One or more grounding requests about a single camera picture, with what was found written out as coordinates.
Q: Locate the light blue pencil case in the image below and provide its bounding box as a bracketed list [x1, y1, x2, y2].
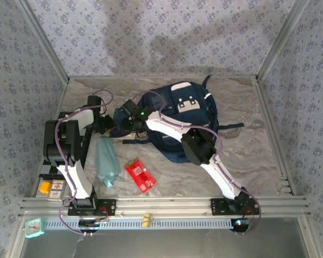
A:
[96, 136, 124, 188]

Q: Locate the red packet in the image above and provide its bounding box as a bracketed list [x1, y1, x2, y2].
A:
[123, 157, 157, 194]

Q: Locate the navy blue backpack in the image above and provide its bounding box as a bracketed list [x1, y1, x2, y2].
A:
[136, 75, 245, 164]

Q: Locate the black grey checkerboard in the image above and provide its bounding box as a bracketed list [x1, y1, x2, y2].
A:
[39, 111, 94, 180]

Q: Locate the playing card box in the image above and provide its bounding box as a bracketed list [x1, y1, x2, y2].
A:
[47, 180, 67, 200]

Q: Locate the left controller board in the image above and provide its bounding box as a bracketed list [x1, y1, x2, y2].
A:
[79, 218, 110, 230]

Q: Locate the controller board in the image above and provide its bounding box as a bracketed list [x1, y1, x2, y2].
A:
[230, 218, 251, 230]
[79, 218, 110, 230]

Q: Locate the mint green clock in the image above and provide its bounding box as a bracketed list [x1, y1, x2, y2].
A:
[25, 217, 46, 239]

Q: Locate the right controller board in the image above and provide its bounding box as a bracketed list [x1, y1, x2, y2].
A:
[230, 218, 251, 230]

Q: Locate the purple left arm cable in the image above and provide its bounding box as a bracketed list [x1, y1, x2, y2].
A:
[55, 90, 114, 237]

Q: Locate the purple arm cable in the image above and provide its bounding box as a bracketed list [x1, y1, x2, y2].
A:
[55, 90, 114, 237]
[134, 90, 262, 236]

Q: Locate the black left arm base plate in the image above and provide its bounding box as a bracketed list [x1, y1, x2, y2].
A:
[67, 198, 117, 217]

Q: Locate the aluminium mounting rail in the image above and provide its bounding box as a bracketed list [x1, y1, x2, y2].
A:
[18, 196, 312, 218]

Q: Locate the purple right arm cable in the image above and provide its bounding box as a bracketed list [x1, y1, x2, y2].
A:
[134, 90, 262, 236]

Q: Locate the aluminium frame post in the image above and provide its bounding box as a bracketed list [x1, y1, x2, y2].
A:
[255, 0, 312, 81]
[16, 0, 70, 81]

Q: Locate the grey slotted cable duct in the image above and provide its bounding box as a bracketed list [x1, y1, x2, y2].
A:
[44, 218, 236, 231]

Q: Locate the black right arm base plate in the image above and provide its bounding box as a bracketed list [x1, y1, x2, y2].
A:
[210, 198, 260, 216]

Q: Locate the aluminium side rail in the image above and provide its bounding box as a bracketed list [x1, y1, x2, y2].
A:
[254, 76, 296, 197]

